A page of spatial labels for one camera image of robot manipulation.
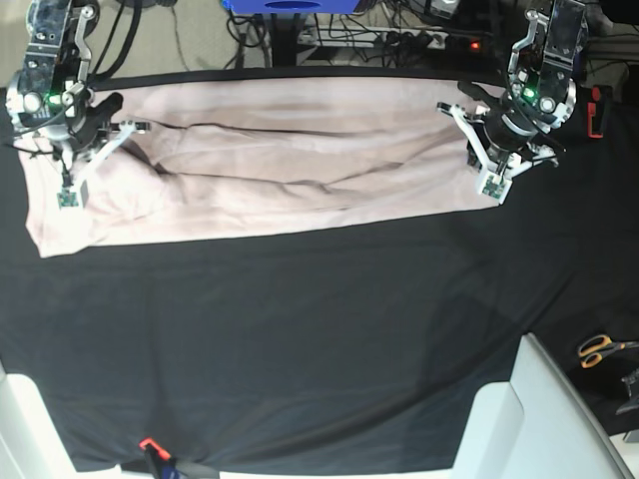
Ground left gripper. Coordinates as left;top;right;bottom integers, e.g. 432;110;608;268
436;81;536;160

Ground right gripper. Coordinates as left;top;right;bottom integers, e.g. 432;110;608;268
54;92;151;153

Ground pink T-shirt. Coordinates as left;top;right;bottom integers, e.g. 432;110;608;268
19;77;496;257

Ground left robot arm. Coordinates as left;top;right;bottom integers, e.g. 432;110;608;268
437;1;589;167

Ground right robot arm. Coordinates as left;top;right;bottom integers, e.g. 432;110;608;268
6;1;150;161

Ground white power strip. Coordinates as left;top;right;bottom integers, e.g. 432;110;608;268
298;24;448;50

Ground red black clamp right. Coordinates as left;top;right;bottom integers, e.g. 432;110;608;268
587;86;606;140

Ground red black clamp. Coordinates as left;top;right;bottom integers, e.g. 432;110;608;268
138;437;216;479
587;86;606;140

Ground blue box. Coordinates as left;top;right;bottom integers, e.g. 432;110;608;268
222;0;359;15

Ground black stand column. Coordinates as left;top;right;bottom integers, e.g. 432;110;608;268
268;13;306;68

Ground black table cloth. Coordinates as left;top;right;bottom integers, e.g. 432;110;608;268
1;104;638;475

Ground dark metal tool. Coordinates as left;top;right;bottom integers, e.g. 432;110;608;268
616;369;639;415

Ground red black clamp bottom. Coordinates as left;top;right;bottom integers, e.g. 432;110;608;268
138;437;216;479

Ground orange handled scissors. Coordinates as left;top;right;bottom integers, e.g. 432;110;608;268
577;334;638;369

